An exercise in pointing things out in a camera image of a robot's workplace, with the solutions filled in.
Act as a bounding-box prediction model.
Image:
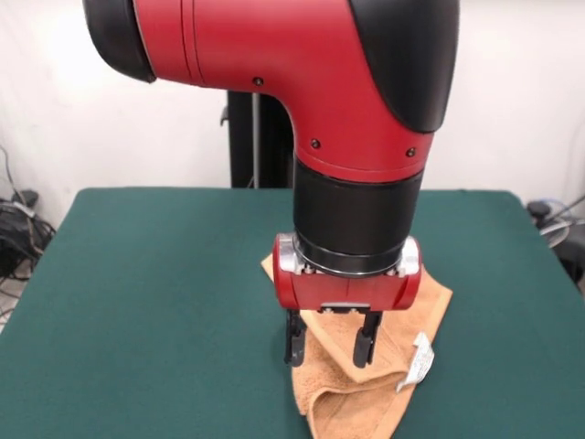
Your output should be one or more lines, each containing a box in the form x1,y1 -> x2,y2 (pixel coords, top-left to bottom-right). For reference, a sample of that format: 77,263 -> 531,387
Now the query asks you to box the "black cable bundle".
0,187 -> 57,281

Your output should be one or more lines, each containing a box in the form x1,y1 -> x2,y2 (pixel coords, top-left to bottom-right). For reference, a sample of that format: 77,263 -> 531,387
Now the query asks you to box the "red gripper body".
272,232 -> 422,313

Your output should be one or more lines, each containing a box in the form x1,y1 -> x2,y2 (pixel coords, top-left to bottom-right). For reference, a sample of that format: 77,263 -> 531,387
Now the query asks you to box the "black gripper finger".
282,309 -> 306,369
351,310 -> 384,369

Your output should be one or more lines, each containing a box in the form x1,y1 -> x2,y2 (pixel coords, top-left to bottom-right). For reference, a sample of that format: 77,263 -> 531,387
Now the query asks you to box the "tan terry towel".
260,253 -> 454,439

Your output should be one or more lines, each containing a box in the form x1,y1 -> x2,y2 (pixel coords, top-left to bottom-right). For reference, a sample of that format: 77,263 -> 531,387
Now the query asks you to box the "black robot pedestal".
218,89 -> 296,189

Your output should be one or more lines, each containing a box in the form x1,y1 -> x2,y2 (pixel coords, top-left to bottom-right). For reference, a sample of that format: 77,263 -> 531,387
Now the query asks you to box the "dark green table cloth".
0,187 -> 585,439

